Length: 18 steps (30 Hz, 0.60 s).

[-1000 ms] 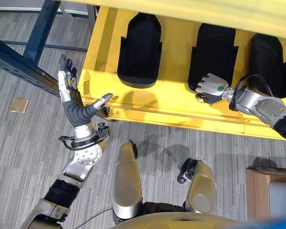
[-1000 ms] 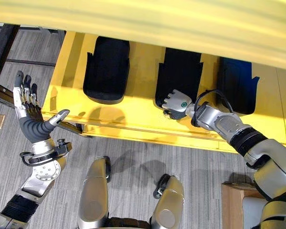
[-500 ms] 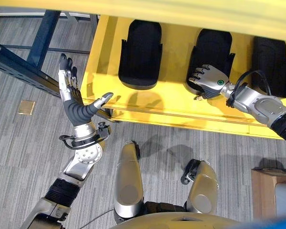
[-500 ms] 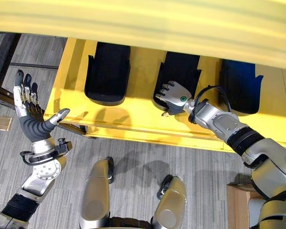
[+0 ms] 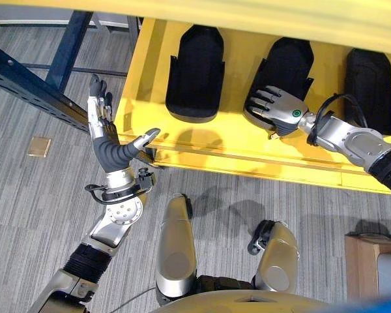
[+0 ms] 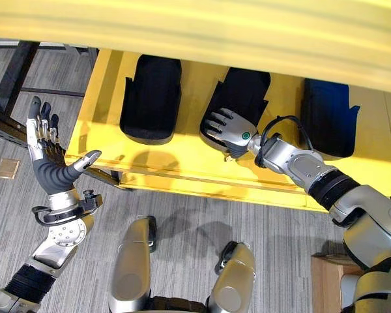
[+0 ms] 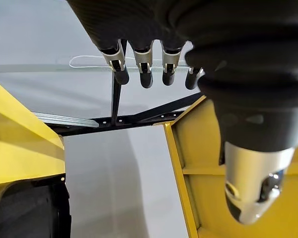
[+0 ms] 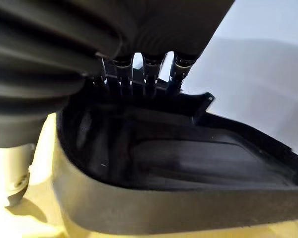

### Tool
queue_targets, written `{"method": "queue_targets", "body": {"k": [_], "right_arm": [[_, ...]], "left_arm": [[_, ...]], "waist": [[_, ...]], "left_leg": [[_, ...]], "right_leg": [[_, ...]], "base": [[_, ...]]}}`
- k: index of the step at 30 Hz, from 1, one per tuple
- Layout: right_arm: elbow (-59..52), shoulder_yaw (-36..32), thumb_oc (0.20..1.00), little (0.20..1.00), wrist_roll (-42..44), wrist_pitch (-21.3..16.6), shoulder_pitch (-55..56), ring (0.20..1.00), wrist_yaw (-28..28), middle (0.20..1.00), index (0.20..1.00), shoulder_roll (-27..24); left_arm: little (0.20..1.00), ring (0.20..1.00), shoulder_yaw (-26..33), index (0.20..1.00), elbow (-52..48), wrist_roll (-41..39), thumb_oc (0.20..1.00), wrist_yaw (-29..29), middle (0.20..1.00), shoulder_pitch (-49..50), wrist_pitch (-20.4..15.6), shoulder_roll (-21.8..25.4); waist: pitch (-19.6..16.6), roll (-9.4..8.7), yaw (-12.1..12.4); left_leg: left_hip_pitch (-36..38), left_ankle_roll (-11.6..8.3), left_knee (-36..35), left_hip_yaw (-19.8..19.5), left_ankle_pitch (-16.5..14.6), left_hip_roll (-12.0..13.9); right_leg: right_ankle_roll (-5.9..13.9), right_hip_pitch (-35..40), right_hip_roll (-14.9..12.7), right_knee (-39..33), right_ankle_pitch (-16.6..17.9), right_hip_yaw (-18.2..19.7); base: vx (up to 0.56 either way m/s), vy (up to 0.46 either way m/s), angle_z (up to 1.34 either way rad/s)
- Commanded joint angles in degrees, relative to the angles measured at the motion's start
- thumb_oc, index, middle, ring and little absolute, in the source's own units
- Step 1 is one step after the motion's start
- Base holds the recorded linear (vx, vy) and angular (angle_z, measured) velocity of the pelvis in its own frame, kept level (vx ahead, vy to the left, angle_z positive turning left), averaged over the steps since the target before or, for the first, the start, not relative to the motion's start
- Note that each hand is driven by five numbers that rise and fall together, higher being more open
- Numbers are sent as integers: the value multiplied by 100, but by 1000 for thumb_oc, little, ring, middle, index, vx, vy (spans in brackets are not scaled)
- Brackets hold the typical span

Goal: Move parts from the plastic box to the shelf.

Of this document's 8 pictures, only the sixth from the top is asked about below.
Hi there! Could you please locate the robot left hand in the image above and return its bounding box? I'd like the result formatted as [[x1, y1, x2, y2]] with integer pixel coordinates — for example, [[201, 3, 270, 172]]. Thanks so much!
[[26, 96, 102, 197]]

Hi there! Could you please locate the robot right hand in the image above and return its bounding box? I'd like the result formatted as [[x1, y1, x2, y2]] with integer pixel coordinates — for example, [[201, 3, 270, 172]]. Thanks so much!
[[203, 108, 259, 159]]

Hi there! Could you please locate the black sole-shaped part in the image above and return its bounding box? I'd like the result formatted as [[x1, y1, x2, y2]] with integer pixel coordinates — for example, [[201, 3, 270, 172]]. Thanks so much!
[[119, 54, 182, 146], [300, 78, 361, 161], [199, 67, 271, 153]]

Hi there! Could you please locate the yellow metal shelf unit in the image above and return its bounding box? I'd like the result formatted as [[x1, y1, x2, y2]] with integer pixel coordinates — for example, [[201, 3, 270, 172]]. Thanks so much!
[[0, 0, 391, 213]]

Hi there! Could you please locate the brown cardboard box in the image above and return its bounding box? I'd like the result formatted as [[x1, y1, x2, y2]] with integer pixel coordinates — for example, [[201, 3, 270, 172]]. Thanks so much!
[[310, 253, 366, 313]]

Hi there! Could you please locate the brass floor outlet plate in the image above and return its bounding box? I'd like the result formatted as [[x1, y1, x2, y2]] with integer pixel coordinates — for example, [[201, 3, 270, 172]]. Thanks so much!
[[0, 158, 21, 179]]

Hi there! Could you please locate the robot right leg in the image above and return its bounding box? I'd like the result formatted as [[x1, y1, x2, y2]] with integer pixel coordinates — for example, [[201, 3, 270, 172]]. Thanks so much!
[[205, 241, 257, 313]]

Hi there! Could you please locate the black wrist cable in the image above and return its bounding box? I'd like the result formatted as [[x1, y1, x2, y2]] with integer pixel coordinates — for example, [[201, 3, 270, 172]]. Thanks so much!
[[31, 205, 85, 227], [259, 115, 315, 154]]

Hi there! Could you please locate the black metal frame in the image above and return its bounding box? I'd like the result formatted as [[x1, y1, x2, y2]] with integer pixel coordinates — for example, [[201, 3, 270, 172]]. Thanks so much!
[[0, 40, 131, 190]]

